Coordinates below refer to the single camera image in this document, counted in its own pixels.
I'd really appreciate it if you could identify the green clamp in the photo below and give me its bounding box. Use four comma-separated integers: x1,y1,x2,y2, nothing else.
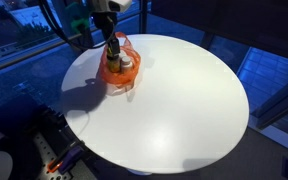
65,2,89,33

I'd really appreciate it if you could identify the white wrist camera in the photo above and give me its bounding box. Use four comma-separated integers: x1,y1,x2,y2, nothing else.
87,0,132,12

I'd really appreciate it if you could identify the purple orange clamp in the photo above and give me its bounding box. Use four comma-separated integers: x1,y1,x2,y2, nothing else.
47,145,84,174

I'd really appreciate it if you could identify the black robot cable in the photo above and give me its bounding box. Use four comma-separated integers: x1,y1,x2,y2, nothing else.
38,0,118,52

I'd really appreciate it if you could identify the brown bottle with yellow cap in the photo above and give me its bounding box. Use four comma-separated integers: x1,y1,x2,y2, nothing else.
107,55,120,73

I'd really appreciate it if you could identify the orange plastic bag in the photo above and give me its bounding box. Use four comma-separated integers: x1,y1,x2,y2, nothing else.
98,32,141,88

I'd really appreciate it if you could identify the white bottle in bag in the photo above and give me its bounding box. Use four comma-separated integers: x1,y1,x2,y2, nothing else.
121,56,133,73

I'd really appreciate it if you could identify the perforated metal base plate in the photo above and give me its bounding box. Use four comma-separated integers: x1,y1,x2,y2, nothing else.
33,133,72,180

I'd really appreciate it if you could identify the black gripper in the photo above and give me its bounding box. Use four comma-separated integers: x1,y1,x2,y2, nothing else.
93,12,120,60

